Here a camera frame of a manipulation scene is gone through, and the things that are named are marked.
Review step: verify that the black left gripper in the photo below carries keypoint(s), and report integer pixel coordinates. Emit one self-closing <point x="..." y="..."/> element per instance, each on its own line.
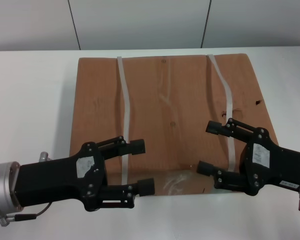
<point x="55" y="180"/>

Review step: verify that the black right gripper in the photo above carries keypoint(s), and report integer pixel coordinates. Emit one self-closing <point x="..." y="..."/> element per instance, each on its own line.
<point x="277" y="165"/>

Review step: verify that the brown cardboard box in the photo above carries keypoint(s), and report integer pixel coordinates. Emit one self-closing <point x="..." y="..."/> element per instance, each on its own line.
<point x="165" y="112"/>

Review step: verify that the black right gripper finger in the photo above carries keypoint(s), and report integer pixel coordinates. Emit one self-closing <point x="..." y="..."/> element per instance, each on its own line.
<point x="146" y="187"/>
<point x="136" y="147"/>

